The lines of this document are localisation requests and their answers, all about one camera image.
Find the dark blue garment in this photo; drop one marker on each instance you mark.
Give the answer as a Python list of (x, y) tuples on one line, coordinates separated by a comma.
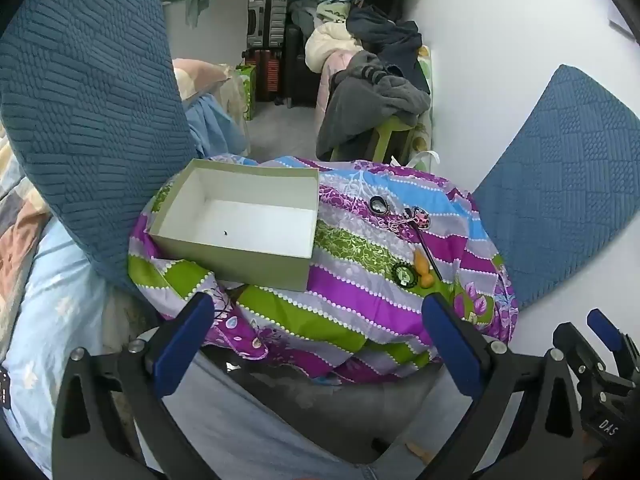
[(390, 35)]

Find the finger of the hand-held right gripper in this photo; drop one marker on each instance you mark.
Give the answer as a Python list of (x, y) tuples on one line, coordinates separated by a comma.
[(570, 342), (600, 321)]

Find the green printed bag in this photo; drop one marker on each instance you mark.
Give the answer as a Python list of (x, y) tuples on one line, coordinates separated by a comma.
[(247, 92)]

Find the green plastic stool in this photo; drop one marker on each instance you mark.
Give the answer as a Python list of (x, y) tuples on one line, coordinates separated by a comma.
[(385, 135)]

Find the black hair stick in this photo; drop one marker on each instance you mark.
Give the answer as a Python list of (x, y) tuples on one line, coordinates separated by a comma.
[(427, 252)]

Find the cream duvet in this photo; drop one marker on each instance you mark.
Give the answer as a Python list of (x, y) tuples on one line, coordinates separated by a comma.
[(325, 42)]

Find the beige embroidered cloth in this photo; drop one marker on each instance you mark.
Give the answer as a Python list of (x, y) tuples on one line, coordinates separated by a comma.
[(235, 95)]

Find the red suitcase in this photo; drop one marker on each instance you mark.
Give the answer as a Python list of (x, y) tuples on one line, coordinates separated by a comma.
[(267, 72)]

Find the pastel patchwork quilt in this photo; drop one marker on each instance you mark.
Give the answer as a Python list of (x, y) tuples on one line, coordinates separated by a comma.
[(20, 240)]

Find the pink pillow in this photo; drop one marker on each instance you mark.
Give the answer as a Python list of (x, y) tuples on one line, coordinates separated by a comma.
[(200, 72)]

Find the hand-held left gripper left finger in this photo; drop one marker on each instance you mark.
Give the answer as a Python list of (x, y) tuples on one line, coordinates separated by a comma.
[(182, 342)]

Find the orange small toy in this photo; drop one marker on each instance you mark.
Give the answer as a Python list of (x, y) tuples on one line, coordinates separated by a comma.
[(422, 270)]

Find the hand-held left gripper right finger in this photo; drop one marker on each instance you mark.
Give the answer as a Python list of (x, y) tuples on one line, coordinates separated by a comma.
[(452, 345)]

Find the colourful striped floral cloth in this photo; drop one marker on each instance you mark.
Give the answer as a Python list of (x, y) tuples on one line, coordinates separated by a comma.
[(360, 300)]

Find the person's grey trouser leg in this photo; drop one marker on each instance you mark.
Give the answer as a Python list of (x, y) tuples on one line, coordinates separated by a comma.
[(300, 420)]

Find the grey suitcase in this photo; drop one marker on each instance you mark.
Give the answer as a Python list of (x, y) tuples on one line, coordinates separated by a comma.
[(267, 22)]

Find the light blue flowered sheet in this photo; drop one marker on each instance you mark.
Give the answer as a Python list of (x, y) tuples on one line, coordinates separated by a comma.
[(55, 310)]

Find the green round brooch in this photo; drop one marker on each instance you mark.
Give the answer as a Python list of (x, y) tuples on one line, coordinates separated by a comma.
[(403, 275)]

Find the blue quilted cushion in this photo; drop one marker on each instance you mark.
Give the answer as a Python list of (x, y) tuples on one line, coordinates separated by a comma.
[(565, 185), (85, 110)]

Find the pale green cardboard box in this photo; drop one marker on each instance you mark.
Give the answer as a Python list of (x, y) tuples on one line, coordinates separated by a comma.
[(250, 220)]

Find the leaf print sheet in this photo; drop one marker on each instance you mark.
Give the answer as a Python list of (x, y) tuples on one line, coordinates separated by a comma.
[(424, 135)]

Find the light blue cloth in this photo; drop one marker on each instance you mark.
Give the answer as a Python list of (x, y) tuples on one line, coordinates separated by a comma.
[(215, 120)]

